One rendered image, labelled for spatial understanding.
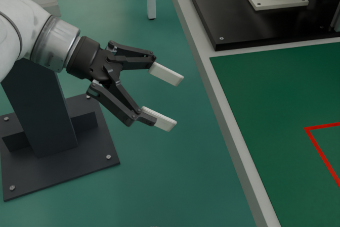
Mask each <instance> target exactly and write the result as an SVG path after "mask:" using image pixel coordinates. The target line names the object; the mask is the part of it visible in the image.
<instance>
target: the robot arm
mask: <svg viewBox="0 0 340 227"><path fill-rule="evenodd" d="M79 35H80V29H79V28H77V27H75V26H73V25H71V24H69V23H67V22H65V21H63V20H61V19H59V18H58V17H56V16H53V15H52V14H50V13H48V12H47V11H46V10H44V9H43V8H42V7H41V6H40V5H39V4H37V3H36V2H34V1H32V0H0V83H1V81H2V80H3V79H4V78H5V77H6V75H7V74H8V73H9V72H10V70H11V69H12V67H13V65H14V63H15V61H17V60H20V59H21V58H26V59H28V60H31V61H33V62H34V63H36V64H40V65H42V66H44V67H46V68H48V69H51V70H53V71H55V72H57V73H60V72H61V71H62V70H63V68H65V69H66V71H67V73H68V74H71V75H73V76H75V77H77V78H79V79H88V80H89V81H90V82H91V84H90V86H89V88H88V89H87V91H86V94H87V95H88V96H90V97H92V98H94V99H96V100H97V101H99V102H100V103H101V104H102V105H103V106H104V107H105V108H106V109H108V110H109V111H110V112H111V113H112V114H113V115H114V116H115V117H117V118H118V119H119V120H120V121H121V122H122V123H123V124H125V125H126V126H127V127H130V126H131V125H132V124H133V123H134V122H135V121H139V122H142V123H144V124H146V125H148V126H156V127H159V128H161V129H163V130H165V131H168V132H169V131H170V130H171V129H172V128H173V127H174V126H175V125H176V124H177V122H176V121H174V120H172V119H170V118H168V117H166V116H164V115H162V114H159V113H157V112H155V111H153V110H151V109H149V108H147V107H144V106H143V107H142V108H141V109H140V107H139V106H138V105H137V103H136V102H135V101H134V100H133V98H132V97H131V96H130V95H129V94H128V92H127V91H126V90H125V88H124V87H123V86H122V85H121V83H120V79H119V76H120V72H121V71H122V70H138V69H149V70H148V73H150V74H152V75H154V76H156V77H158V78H160V79H162V80H164V81H166V82H168V83H170V84H172V85H174V86H178V84H179V83H180V82H181V81H182V79H183V78H184V77H183V76H182V75H180V74H178V73H176V72H174V71H172V70H170V69H168V68H167V67H166V66H164V65H161V64H160V63H158V62H156V61H155V60H156V59H157V57H156V56H155V55H153V54H154V53H153V52H152V51H149V50H144V49H140V48H135V47H130V46H125V45H122V44H118V43H116V42H114V41H112V40H110V41H109V42H108V44H107V46H106V48H105V49H102V48H100V44H99V43H98V42H96V41H94V40H92V39H90V38H88V37H86V36H82V37H79ZM145 55H146V56H145ZM102 86H103V87H102Z"/></svg>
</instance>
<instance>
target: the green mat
mask: <svg viewBox="0 0 340 227"><path fill-rule="evenodd" d="M209 59H210V61H211V63H212V66H213V68H214V70H215V73H216V75H217V77H218V80H219V82H220V84H221V87H222V89H223V91H224V94H225V96H226V98H227V101H228V103H229V105H230V108H231V110H232V112H233V115H234V117H235V119H236V122H237V124H238V126H239V129H240V131H241V133H242V136H243V138H244V141H245V143H246V145H247V148H248V150H249V152H250V155H251V157H252V159H253V162H254V164H255V166H256V168H257V171H258V173H259V176H260V178H261V180H262V183H263V185H264V187H265V190H266V192H267V194H268V197H269V199H270V201H271V204H272V206H273V208H274V211H275V213H276V215H277V218H278V220H279V222H280V225H281V227H340V188H339V186H338V185H337V183H336V181H335V180H334V178H333V176H332V175H331V173H330V171H329V170H328V168H327V166H326V165H325V163H324V161H323V160H322V158H321V156H320V155H319V153H318V151H317V150H316V148H315V146H314V145H313V143H312V141H311V140H310V138H309V136H308V135H307V133H306V131H305V130H304V127H309V126H316V125H323V124H330V123H336V122H340V42H332V43H324V44H315V45H310V46H302V47H294V48H285V49H276V50H268V51H260V52H251V53H243V54H234V55H226V56H217V57H210V58H209ZM310 132H311V134H312V136H313V137H314V139H315V141H316V142H317V144H318V145H319V147H320V149H321V150H322V152H323V154H324V155H325V157H326V159H327V160H328V162H329V164H330V165H331V167H332V168H333V170H334V172H335V173H336V175H337V177H338V178H339V180H340V125H339V126H333V127H326V128H320V129H313V130H310Z"/></svg>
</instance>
